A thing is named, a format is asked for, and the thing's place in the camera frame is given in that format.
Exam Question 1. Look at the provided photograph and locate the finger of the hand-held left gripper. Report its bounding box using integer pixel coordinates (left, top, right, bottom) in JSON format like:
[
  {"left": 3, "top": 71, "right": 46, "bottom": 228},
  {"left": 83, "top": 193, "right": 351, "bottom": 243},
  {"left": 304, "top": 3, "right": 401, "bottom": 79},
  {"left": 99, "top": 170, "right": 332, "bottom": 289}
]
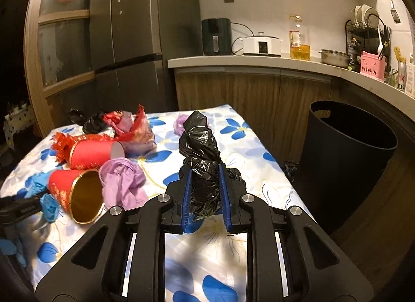
[{"left": 0, "top": 196, "right": 44, "bottom": 225}]

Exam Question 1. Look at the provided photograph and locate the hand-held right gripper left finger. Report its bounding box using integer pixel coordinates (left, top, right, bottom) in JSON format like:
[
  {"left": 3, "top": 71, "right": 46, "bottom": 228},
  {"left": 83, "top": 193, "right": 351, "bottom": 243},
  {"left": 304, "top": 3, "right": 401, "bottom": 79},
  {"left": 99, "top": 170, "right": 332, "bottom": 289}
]
[{"left": 35, "top": 163, "right": 192, "bottom": 302}]

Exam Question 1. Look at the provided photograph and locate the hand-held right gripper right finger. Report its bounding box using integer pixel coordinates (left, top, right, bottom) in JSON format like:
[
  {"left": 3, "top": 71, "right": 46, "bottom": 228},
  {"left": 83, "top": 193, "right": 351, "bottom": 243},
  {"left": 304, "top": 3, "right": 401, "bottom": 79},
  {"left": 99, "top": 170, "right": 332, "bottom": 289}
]
[{"left": 219, "top": 163, "right": 375, "bottom": 302}]

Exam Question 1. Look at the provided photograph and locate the black plastic bag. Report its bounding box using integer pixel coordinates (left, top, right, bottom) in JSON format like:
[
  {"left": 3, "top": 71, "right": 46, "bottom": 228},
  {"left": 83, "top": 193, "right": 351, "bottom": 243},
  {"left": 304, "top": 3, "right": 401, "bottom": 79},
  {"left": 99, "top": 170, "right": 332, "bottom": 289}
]
[
  {"left": 178, "top": 111, "right": 247, "bottom": 221},
  {"left": 67, "top": 109, "right": 106, "bottom": 134},
  {"left": 282, "top": 160, "right": 303, "bottom": 182}
]

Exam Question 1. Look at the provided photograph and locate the red snack wrapper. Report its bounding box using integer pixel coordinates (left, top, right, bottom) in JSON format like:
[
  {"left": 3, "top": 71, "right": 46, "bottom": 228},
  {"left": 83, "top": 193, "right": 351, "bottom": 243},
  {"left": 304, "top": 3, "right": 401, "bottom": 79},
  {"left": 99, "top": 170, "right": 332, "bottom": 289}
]
[{"left": 102, "top": 104, "right": 156, "bottom": 153}]

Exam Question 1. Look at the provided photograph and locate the red paper cup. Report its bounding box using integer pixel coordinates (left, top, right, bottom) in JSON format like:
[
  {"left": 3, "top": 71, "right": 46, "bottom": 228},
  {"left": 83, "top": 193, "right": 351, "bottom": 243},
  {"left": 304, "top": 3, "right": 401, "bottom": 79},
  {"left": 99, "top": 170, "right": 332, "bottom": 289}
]
[
  {"left": 63, "top": 140, "right": 125, "bottom": 170},
  {"left": 48, "top": 169, "right": 105, "bottom": 224}
]

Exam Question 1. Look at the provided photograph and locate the pale pink plastic bag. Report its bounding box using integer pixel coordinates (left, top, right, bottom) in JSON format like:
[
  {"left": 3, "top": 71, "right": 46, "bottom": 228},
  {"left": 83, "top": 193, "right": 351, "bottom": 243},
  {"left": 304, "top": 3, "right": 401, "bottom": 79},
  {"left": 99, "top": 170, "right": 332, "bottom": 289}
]
[{"left": 112, "top": 112, "right": 135, "bottom": 137}]

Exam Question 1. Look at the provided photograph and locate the black trash bin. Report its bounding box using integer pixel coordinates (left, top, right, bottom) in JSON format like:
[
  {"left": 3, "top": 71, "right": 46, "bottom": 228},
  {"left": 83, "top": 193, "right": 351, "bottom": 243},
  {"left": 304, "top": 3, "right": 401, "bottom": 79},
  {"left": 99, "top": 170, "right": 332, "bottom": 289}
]
[{"left": 300, "top": 100, "right": 399, "bottom": 234}]

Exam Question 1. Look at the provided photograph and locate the floral tablecloth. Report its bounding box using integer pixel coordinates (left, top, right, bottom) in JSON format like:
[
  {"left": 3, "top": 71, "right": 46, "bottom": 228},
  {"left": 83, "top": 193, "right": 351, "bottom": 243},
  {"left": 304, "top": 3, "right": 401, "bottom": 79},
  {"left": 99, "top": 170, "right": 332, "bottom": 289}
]
[{"left": 0, "top": 104, "right": 316, "bottom": 302}]

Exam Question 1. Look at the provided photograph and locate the red shiny foil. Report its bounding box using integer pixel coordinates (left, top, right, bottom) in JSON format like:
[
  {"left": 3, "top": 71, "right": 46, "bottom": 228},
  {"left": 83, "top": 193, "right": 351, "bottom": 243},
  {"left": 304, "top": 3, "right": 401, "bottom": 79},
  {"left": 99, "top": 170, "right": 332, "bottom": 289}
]
[{"left": 51, "top": 132, "right": 109, "bottom": 164}]

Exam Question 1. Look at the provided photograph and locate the small purple plastic bag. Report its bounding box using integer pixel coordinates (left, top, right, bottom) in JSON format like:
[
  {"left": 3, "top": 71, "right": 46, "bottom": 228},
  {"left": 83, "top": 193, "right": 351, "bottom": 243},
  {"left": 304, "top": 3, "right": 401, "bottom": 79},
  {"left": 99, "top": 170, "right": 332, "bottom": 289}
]
[{"left": 173, "top": 114, "right": 190, "bottom": 135}]

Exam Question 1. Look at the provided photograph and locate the polka dot cloth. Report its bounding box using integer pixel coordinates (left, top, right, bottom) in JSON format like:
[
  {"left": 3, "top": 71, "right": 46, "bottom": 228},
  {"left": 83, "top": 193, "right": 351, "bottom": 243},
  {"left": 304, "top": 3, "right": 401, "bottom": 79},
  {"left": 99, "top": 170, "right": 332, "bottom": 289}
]
[{"left": 3, "top": 102, "right": 34, "bottom": 147}]

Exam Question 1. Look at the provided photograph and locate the wooden kitchen counter cabinet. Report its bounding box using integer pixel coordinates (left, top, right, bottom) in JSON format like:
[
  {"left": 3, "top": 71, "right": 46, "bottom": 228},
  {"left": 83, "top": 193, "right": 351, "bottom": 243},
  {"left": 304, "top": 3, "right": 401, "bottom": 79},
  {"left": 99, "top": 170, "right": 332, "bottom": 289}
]
[{"left": 167, "top": 55, "right": 415, "bottom": 199}]

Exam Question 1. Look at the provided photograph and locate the white electric cooker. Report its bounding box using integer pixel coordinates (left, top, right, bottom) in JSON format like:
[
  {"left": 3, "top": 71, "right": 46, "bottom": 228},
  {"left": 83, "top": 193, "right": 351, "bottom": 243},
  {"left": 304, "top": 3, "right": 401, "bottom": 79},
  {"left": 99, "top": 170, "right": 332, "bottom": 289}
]
[{"left": 243, "top": 32, "right": 282, "bottom": 58}]

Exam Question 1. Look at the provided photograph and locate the black air fryer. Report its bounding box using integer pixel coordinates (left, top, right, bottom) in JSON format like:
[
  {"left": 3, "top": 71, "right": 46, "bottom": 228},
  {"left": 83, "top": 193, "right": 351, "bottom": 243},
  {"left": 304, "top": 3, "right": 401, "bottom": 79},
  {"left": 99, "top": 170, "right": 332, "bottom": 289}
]
[{"left": 201, "top": 18, "right": 232, "bottom": 56}]

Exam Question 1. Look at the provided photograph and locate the cooking oil bottle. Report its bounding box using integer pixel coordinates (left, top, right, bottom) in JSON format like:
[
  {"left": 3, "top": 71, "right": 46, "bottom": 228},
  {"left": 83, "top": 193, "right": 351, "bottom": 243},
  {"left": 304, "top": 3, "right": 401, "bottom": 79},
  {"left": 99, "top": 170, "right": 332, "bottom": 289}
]
[{"left": 289, "top": 15, "right": 311, "bottom": 61}]

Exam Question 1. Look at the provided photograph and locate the grey refrigerator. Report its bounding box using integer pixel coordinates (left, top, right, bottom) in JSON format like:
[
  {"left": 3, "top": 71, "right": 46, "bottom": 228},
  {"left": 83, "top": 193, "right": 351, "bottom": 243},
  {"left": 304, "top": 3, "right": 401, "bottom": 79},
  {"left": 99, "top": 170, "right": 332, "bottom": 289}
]
[{"left": 89, "top": 0, "right": 200, "bottom": 114}]

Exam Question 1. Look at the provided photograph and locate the steel pot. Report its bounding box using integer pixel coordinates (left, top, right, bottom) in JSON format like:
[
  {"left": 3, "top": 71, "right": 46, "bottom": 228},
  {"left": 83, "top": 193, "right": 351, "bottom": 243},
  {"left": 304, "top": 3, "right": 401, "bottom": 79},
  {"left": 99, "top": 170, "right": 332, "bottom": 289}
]
[{"left": 318, "top": 49, "right": 352, "bottom": 68}]

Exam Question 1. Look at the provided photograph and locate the pink utensil holder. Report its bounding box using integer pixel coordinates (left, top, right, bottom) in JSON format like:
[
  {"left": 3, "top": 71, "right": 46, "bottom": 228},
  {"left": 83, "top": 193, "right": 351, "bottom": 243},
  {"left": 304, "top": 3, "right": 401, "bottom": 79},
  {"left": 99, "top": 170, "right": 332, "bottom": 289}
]
[{"left": 360, "top": 51, "right": 388, "bottom": 80}]

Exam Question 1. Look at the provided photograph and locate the wooden glass door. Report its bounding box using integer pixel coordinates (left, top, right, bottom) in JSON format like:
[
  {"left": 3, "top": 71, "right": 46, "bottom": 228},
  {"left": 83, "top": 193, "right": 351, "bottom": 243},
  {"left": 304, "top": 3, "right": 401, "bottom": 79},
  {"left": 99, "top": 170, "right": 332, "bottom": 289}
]
[{"left": 24, "top": 0, "right": 98, "bottom": 137}]

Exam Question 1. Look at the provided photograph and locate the black dish rack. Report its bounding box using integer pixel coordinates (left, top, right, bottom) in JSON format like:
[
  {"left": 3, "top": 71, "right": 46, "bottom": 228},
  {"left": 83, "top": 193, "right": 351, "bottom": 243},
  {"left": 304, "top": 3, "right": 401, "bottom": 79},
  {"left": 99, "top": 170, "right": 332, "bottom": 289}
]
[{"left": 344, "top": 4, "right": 391, "bottom": 63}]

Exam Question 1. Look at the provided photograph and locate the drink can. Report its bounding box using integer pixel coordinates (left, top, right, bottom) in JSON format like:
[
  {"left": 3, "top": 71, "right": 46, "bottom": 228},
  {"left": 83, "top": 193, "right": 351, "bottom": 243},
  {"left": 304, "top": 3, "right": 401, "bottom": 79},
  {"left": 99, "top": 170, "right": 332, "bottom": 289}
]
[{"left": 396, "top": 60, "right": 407, "bottom": 90}]

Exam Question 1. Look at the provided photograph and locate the white bottle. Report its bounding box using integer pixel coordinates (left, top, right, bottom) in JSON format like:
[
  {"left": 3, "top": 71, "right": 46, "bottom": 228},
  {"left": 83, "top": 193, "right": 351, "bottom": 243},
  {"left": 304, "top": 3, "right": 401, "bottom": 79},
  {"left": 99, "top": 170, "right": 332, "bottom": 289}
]
[{"left": 405, "top": 54, "right": 415, "bottom": 97}]

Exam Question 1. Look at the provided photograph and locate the white plate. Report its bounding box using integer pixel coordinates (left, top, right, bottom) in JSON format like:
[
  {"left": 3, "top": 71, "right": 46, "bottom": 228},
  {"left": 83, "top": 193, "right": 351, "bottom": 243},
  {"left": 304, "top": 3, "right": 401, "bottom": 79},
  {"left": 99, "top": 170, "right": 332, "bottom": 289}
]
[
  {"left": 361, "top": 4, "right": 380, "bottom": 28},
  {"left": 352, "top": 5, "right": 363, "bottom": 28}
]

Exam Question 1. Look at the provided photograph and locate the hanging metal spatula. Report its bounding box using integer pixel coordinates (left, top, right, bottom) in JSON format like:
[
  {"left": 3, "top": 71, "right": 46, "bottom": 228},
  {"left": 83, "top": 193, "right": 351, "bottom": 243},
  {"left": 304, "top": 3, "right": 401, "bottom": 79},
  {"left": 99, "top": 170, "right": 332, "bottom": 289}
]
[{"left": 383, "top": 0, "right": 401, "bottom": 24}]

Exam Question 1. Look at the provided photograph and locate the black power cable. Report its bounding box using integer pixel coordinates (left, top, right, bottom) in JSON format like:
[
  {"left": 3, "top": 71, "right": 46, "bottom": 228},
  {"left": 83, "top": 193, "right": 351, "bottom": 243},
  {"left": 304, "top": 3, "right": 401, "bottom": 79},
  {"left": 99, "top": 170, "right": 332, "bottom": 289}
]
[{"left": 231, "top": 22, "right": 255, "bottom": 55}]

